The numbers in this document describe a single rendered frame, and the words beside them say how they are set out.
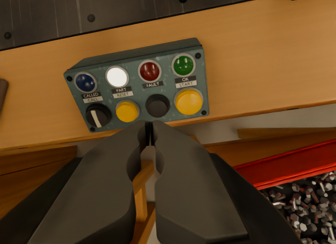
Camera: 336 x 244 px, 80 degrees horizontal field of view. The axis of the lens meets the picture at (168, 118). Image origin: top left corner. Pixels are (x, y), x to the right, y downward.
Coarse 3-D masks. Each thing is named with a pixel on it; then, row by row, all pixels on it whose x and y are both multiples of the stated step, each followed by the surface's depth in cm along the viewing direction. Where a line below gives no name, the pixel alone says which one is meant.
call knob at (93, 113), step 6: (90, 108) 22; (96, 108) 22; (102, 108) 23; (90, 114) 22; (96, 114) 22; (102, 114) 22; (108, 114) 23; (90, 120) 23; (96, 120) 23; (102, 120) 23; (108, 120) 23; (96, 126) 23
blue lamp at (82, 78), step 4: (80, 76) 21; (84, 76) 21; (88, 76) 21; (76, 80) 21; (80, 80) 21; (84, 80) 21; (88, 80) 21; (92, 80) 21; (76, 84) 22; (80, 84) 21; (84, 84) 21; (88, 84) 21; (92, 84) 21; (80, 88) 22; (84, 88) 22; (88, 88) 22; (92, 88) 22
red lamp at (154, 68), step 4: (144, 64) 20; (148, 64) 20; (152, 64) 20; (140, 68) 20; (144, 68) 20; (148, 68) 20; (152, 68) 20; (156, 68) 20; (140, 72) 21; (144, 72) 21; (148, 72) 20; (152, 72) 21; (156, 72) 21; (144, 76) 21; (148, 76) 21; (152, 76) 21; (156, 76) 21; (148, 80) 21
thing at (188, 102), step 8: (176, 96) 22; (184, 96) 21; (192, 96) 21; (200, 96) 21; (176, 104) 22; (184, 104) 22; (192, 104) 22; (200, 104) 22; (184, 112) 22; (192, 112) 22
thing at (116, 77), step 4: (112, 68) 21; (116, 68) 21; (108, 72) 21; (112, 72) 21; (116, 72) 21; (120, 72) 21; (108, 76) 21; (112, 76) 21; (116, 76) 21; (120, 76) 21; (124, 76) 21; (108, 80) 21; (112, 80) 21; (116, 80) 21; (120, 80) 21; (124, 80) 21; (112, 84) 21; (116, 84) 21; (120, 84) 21
